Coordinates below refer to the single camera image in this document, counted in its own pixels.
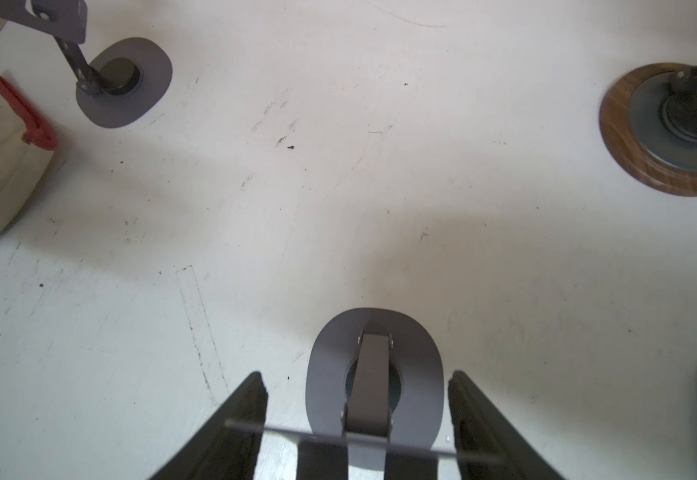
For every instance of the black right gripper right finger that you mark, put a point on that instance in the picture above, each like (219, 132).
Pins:
(487, 444)

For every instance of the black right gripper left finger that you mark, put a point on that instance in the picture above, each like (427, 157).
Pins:
(227, 445)

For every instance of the wooden base phone stand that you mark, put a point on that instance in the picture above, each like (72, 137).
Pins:
(648, 123)

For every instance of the grey phone stand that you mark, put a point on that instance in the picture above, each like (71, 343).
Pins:
(389, 371)
(116, 88)

